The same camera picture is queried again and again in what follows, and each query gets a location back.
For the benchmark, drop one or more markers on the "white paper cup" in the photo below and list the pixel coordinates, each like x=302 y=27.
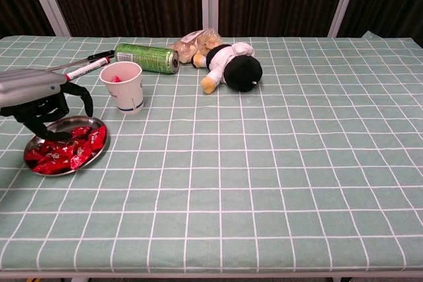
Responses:
x=127 y=97

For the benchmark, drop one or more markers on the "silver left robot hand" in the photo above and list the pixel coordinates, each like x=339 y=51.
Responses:
x=29 y=87

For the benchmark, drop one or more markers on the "clear bag of snacks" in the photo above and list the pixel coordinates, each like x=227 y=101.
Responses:
x=198 y=44

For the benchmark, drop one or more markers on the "green checked tablecloth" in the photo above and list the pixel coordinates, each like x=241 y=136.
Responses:
x=264 y=163

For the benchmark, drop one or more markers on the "red and white marker pen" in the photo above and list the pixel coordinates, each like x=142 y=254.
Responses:
x=89 y=67

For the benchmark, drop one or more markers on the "black and white plush toy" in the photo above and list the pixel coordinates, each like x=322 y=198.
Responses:
x=243 y=74

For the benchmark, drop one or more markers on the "silver metal plate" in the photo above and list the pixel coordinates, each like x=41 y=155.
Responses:
x=76 y=121

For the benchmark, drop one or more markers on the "green drink can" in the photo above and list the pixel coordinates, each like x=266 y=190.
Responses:
x=148 y=58

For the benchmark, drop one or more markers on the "red candy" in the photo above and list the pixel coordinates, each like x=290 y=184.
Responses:
x=81 y=131
x=79 y=160
x=116 y=79
x=49 y=167
x=97 y=138

